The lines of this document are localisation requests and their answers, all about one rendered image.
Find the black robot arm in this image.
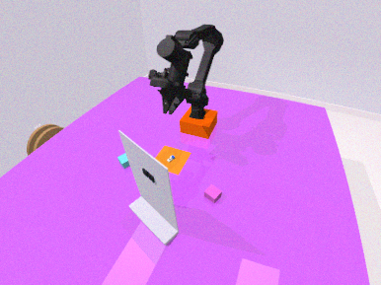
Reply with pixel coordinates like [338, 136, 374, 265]
[148, 25, 224, 119]

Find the small cyan block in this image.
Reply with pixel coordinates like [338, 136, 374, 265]
[117, 153, 129, 169]

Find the orange square mat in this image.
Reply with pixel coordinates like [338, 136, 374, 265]
[155, 146, 191, 175]

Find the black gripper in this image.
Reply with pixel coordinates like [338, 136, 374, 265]
[149, 65, 192, 115]

